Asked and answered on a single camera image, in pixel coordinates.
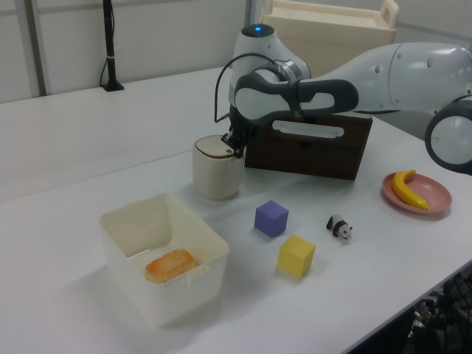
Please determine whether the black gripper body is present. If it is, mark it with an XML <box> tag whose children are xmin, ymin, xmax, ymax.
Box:
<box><xmin>226</xmin><ymin>105</ymin><xmax>259</xmax><ymax>145</ymax></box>

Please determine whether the small beige trash can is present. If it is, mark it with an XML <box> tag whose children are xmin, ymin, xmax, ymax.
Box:
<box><xmin>191</xmin><ymin>135</ymin><xmax>245</xmax><ymax>201</ymax></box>

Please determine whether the dark wooden tissue box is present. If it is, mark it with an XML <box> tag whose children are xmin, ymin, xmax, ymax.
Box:
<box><xmin>243</xmin><ymin>112</ymin><xmax>373</xmax><ymax>181</ymax></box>

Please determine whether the purple cube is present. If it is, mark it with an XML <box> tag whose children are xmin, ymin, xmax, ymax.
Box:
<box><xmin>254</xmin><ymin>199</ymin><xmax>290</xmax><ymax>239</ymax></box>

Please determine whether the yellow cube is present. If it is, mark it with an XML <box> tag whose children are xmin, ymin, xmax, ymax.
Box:
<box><xmin>277</xmin><ymin>234</ymin><xmax>316</xmax><ymax>278</ymax></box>

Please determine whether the small panda figurine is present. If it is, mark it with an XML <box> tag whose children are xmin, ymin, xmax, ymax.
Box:
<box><xmin>325</xmin><ymin>213</ymin><xmax>354</xmax><ymax>244</ymax></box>

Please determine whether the toasted toy bread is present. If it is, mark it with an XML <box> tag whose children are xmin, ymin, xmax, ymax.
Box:
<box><xmin>144</xmin><ymin>249</ymin><xmax>195</xmax><ymax>284</ymax></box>

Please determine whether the white open plastic bin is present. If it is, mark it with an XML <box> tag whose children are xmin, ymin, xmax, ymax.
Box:
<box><xmin>98</xmin><ymin>193</ymin><xmax>230</xmax><ymax>327</ymax></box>

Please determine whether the yellow toy banana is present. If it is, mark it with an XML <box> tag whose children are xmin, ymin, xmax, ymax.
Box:
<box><xmin>391</xmin><ymin>169</ymin><xmax>431</xmax><ymax>211</ymax></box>

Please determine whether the pink plate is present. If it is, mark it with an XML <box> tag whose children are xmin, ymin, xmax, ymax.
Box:
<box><xmin>381</xmin><ymin>172</ymin><xmax>453</xmax><ymax>221</ymax></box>

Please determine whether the dark clutter under table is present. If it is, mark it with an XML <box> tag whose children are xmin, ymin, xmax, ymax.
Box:
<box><xmin>405</xmin><ymin>263</ymin><xmax>472</xmax><ymax>354</ymax></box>

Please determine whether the white drawer handle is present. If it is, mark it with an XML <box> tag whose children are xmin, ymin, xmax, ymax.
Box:
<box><xmin>271</xmin><ymin>119</ymin><xmax>346</xmax><ymax>139</ymax></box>

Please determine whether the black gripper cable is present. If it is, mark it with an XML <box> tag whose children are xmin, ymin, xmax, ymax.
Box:
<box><xmin>213</xmin><ymin>53</ymin><xmax>281</xmax><ymax>125</ymax></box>

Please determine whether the cream storage box with handles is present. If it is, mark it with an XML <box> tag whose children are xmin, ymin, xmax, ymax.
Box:
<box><xmin>260</xmin><ymin>0</ymin><xmax>399</xmax><ymax>74</ymax></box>

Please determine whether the black camera pole stand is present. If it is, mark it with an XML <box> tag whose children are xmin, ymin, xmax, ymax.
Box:
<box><xmin>101</xmin><ymin>0</ymin><xmax>125</xmax><ymax>92</ymax></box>

